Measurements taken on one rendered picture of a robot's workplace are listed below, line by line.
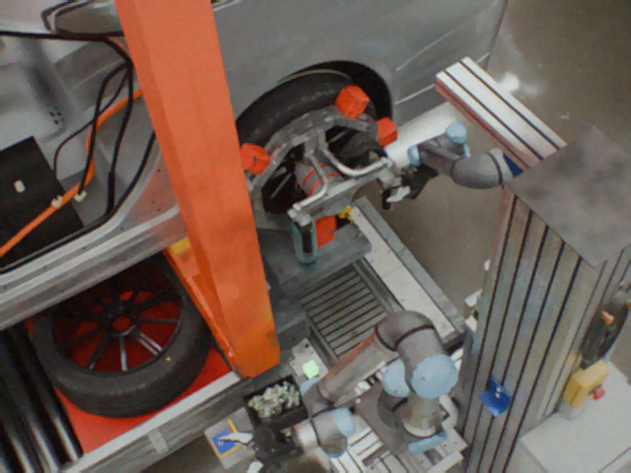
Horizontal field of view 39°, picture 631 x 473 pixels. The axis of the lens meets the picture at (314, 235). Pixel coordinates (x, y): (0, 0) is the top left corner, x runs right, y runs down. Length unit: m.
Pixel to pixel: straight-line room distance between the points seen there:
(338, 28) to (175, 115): 1.06
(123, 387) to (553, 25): 3.06
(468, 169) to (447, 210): 1.40
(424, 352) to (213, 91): 0.81
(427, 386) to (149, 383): 1.38
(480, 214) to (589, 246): 2.52
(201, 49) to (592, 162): 0.85
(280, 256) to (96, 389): 1.00
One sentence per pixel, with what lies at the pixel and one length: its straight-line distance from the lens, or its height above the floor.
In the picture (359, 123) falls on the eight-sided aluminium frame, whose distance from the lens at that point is 3.23.
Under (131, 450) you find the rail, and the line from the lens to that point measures 3.47.
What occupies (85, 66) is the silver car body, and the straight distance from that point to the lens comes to 3.62.
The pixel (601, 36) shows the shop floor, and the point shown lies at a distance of 5.14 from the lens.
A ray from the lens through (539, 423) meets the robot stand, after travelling 2.46.
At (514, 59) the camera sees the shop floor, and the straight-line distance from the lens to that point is 4.94.
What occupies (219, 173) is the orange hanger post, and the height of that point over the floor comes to 1.69.
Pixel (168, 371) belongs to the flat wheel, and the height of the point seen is 0.50.
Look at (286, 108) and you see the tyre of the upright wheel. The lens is 3.11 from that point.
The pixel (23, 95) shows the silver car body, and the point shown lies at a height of 0.93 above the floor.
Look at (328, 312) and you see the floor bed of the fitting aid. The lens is 3.90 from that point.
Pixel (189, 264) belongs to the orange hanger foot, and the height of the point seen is 0.68.
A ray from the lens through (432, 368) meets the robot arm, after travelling 2.23.
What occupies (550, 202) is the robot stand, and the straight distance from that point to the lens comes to 1.82.
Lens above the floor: 3.48
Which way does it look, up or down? 56 degrees down
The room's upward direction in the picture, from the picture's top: 6 degrees counter-clockwise
